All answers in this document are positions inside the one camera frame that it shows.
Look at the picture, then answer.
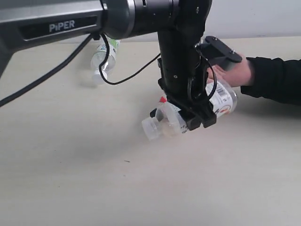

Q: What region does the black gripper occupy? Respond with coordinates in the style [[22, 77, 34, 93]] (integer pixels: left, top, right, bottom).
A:
[[158, 56, 216, 131]]

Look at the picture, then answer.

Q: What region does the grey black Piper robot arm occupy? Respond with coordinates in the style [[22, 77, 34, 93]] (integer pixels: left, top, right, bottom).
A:
[[0, 0, 217, 130]]

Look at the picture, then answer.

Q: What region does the green label water bottle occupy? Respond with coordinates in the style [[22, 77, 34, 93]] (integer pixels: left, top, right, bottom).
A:
[[90, 37, 121, 85]]

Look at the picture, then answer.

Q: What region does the person's open bare hand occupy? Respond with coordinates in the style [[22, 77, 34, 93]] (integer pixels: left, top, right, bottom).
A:
[[212, 55, 254, 87]]

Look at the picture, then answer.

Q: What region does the floral label clear bottle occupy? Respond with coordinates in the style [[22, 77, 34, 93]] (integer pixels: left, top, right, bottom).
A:
[[142, 80, 238, 140]]

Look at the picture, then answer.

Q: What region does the pink peach drink bottle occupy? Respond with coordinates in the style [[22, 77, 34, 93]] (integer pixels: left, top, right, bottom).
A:
[[150, 95, 167, 118]]

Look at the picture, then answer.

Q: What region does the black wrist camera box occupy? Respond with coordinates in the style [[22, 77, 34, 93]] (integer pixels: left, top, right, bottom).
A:
[[201, 36, 242, 71]]

